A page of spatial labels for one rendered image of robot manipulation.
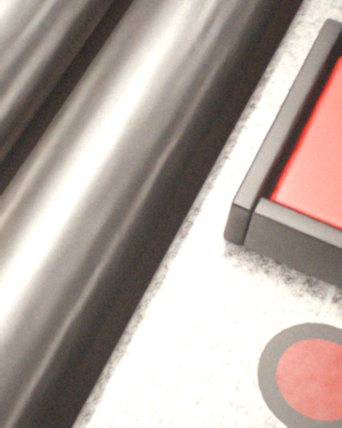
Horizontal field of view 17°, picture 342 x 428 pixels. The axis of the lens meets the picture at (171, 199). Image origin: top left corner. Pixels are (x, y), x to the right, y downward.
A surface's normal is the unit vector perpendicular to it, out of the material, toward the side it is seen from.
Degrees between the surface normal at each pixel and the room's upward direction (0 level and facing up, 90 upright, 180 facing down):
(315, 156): 0
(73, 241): 23
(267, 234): 90
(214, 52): 41
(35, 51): 49
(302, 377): 0
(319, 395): 0
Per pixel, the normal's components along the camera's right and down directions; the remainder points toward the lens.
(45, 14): 0.67, -0.20
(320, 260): -0.40, 0.72
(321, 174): 0.11, -0.58
